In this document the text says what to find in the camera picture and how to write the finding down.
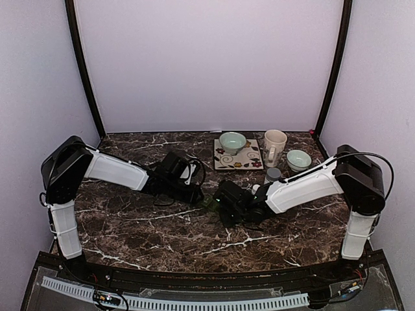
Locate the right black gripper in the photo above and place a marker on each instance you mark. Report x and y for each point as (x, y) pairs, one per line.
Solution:
(225, 219)

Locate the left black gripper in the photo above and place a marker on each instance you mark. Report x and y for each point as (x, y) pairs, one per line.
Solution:
(192, 195)

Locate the small white pill bottle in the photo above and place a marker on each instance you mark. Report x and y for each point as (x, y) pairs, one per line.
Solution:
(255, 188)

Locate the green weekly pill organizer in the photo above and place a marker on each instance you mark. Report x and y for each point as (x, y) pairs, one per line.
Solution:
(209, 203)

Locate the large grey-capped pill bottle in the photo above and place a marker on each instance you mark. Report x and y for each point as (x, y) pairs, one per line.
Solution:
(272, 174)

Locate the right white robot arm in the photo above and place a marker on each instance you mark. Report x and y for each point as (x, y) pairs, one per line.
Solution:
(349, 172)

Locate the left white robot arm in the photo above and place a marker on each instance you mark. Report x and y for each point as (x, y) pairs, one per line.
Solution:
(74, 162)

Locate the floral square ceramic plate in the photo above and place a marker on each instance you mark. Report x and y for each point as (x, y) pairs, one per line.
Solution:
(249, 158)

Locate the celadon bowl on plate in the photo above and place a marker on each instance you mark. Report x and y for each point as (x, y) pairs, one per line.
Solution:
(232, 142)

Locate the cream ceramic mug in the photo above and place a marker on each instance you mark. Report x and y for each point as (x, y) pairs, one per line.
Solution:
(275, 142)

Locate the celadon bowl on table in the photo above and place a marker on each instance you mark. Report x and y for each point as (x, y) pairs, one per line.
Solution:
(298, 160)

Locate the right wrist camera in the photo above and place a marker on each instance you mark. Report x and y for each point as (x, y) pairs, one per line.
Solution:
(228, 193)

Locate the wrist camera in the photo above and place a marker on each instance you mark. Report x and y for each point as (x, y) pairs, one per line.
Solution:
(175, 167)
(228, 193)

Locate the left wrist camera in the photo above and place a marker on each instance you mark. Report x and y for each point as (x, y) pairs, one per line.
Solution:
(175, 167)

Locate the white slotted cable duct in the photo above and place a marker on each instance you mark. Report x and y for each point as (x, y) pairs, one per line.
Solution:
(174, 300)

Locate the black front rail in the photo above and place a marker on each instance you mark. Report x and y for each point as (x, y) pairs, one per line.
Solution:
(129, 280)

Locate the left black frame post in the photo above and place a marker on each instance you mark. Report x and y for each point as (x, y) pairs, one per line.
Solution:
(82, 67)

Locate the black frame post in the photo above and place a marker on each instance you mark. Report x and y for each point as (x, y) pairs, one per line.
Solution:
(336, 65)
(82, 67)

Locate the right black frame post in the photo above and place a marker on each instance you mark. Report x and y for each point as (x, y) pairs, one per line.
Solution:
(336, 65)

